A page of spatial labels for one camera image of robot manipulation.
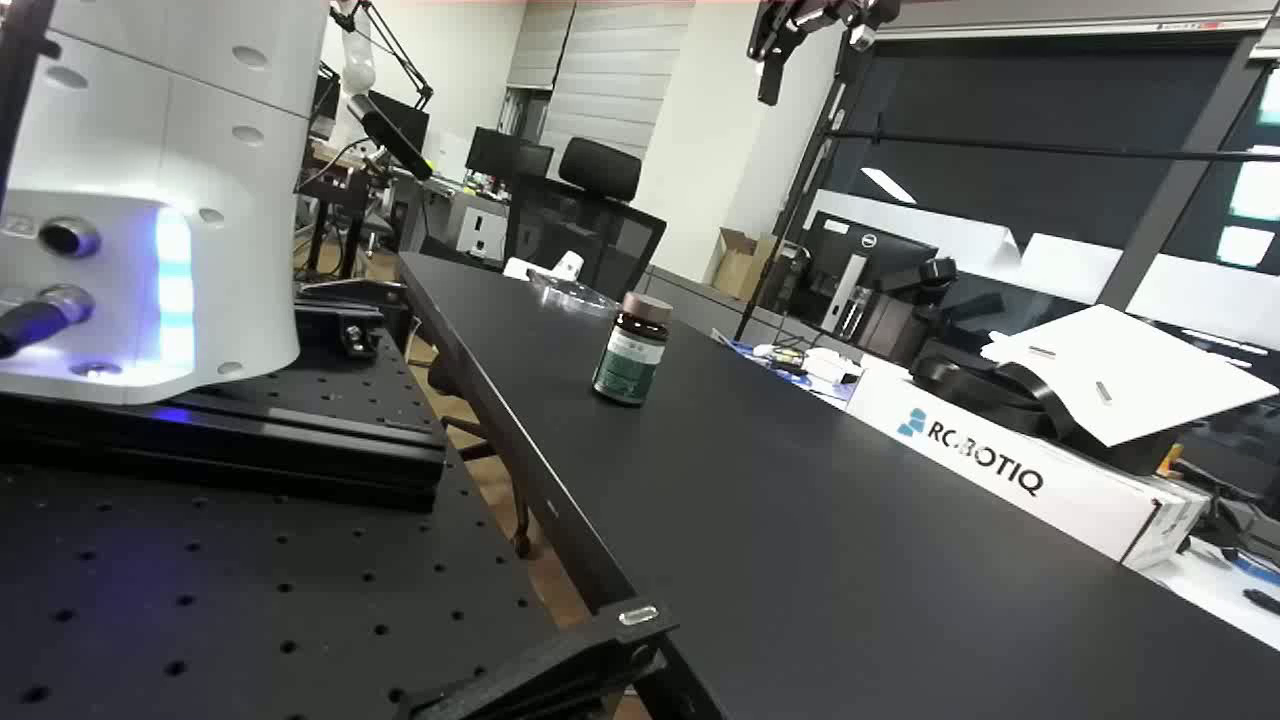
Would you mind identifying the black office chair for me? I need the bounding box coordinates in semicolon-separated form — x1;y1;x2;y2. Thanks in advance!
553;134;649;210

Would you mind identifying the black metal frame pole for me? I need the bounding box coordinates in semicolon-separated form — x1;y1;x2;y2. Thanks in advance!
1092;29;1271;313

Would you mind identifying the green label bottle white cap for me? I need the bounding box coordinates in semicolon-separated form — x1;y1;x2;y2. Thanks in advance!
587;294;677;411

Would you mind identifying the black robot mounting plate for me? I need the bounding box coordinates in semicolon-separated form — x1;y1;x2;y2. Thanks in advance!
0;349;451;517

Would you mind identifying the black table clamp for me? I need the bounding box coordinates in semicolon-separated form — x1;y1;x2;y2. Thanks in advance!
397;595;678;720

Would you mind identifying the small black device box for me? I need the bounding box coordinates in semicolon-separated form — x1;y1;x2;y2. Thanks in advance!
293;301;389;365

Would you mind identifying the black bag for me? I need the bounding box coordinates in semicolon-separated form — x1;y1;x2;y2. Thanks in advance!
908;338;1111;452

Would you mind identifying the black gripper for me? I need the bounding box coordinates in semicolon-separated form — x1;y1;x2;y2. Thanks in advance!
745;0;902;110

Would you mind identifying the brown cardboard box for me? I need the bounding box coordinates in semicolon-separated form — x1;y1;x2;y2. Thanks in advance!
704;226;775;304

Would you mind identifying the black perforated breadboard table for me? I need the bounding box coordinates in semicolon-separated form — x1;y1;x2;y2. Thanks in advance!
0;456;565;720

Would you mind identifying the black cable plug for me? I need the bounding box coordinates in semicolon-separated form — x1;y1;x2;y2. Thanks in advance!
0;283;94;365

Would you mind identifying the black computer monitor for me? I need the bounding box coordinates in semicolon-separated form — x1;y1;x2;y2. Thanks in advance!
458;123;554;191

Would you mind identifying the white Robotiq cardboard box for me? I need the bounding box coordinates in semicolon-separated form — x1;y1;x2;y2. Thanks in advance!
835;358;1214;569

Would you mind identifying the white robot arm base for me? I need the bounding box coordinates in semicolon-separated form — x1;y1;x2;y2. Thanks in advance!
0;0;330;408

